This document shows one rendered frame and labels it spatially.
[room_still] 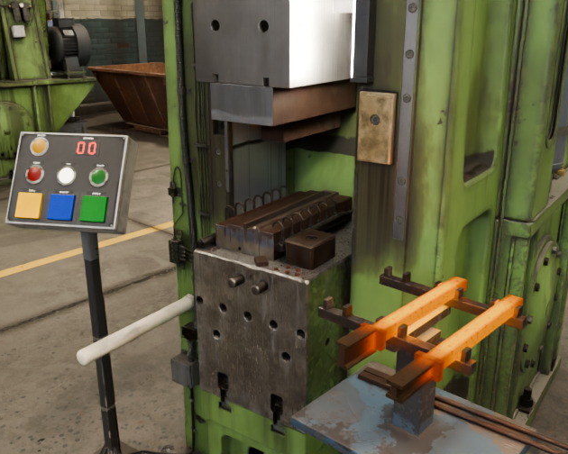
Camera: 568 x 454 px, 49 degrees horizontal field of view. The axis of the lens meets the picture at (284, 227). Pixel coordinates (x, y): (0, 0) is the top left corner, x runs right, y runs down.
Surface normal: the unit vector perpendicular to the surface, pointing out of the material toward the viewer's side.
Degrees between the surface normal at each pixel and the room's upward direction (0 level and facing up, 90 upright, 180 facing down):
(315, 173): 90
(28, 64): 79
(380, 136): 90
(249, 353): 90
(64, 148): 60
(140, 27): 90
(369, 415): 0
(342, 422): 0
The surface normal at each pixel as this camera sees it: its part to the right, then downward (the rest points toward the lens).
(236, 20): -0.57, 0.26
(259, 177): 0.82, 0.18
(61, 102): 0.65, 0.25
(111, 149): -0.15, -0.20
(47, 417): 0.00, -0.95
